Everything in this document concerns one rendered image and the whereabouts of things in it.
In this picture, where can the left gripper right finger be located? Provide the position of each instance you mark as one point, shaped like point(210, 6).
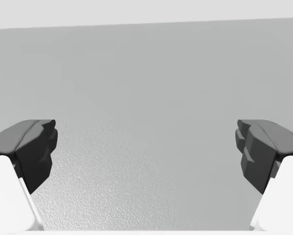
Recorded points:
point(261, 156)

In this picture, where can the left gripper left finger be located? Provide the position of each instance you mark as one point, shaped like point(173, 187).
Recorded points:
point(26, 156)

